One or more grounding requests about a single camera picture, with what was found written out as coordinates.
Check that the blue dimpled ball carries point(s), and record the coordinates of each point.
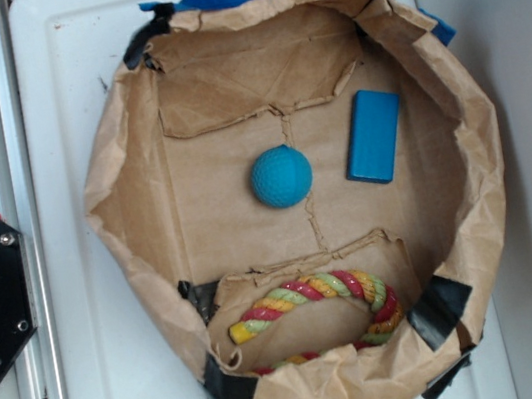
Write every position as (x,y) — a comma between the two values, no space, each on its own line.
(281,177)

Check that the brown paper bag bin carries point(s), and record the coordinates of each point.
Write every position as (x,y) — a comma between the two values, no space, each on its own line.
(361,290)

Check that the aluminium extrusion rail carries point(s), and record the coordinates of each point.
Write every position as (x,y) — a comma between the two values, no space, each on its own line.
(39,367)

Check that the blue wooden block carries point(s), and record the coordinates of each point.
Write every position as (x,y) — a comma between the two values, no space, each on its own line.
(373,133)

